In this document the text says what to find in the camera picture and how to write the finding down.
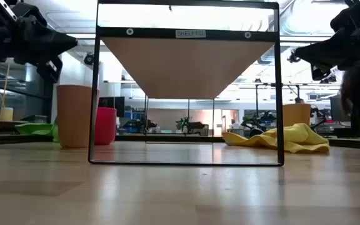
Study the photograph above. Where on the black metal shelf wooden board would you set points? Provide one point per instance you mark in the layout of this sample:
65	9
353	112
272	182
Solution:
155	32

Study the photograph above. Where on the small black overhead camera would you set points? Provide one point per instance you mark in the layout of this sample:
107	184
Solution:
331	78

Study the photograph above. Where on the silver round shelf screw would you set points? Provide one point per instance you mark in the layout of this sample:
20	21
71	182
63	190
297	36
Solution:
247	34
129	31

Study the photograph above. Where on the black monitor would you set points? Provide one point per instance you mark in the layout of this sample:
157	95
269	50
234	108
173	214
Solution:
111	101

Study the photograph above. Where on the yellow cloth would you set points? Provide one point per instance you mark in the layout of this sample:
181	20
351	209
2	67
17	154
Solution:
295	137

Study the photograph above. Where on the tall orange plastic cup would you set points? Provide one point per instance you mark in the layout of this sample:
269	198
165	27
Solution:
73	115

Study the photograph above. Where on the blue storage bins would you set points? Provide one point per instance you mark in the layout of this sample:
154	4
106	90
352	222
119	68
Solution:
133	120

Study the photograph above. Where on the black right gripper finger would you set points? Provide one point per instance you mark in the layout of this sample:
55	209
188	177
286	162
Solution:
319	53

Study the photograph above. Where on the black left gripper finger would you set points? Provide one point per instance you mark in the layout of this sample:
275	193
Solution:
62	45

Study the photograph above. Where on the green cloth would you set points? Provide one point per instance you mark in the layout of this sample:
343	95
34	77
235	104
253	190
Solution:
33	128

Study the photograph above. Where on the black background robot arm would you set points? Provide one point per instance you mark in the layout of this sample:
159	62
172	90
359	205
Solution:
256	123

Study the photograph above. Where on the background robot with green light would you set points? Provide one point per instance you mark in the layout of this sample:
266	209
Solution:
192	126

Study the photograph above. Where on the black overhead camera rig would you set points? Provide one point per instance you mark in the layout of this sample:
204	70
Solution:
293	57

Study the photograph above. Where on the round black ceiling camera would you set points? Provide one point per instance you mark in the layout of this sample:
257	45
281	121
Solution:
89	58

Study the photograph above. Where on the black table edge rail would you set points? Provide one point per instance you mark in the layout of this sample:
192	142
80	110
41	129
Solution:
167	137

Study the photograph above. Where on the long ceiling light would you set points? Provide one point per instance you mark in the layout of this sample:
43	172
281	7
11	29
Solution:
83	36
305	38

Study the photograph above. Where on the red plastic cup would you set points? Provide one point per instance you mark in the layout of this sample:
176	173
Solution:
107	125

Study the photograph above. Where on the white shelf label sticker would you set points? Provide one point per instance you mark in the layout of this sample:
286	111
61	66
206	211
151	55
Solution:
190	33

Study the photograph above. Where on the yellow bucket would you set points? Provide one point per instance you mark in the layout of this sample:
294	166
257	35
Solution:
6	114

